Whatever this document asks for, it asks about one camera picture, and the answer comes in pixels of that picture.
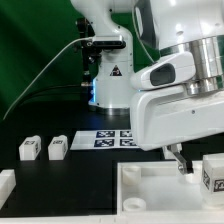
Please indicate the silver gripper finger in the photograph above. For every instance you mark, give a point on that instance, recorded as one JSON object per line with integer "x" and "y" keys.
{"x": 184, "y": 166}

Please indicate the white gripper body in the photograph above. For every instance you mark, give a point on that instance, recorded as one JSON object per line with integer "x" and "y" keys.
{"x": 168, "y": 116}

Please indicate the white square tabletop tray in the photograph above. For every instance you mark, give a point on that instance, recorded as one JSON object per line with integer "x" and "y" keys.
{"x": 156, "y": 192}

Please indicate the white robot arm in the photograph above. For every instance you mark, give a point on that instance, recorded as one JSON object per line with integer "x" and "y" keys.
{"x": 134, "y": 34}

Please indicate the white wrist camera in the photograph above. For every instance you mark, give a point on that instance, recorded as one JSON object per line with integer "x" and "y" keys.
{"x": 167, "y": 71}

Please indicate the white marker base plate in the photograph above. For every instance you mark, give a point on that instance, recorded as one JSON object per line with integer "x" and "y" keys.
{"x": 103, "y": 139}

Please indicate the white left obstacle bracket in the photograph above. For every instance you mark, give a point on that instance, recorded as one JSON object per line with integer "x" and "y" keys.
{"x": 7, "y": 184}

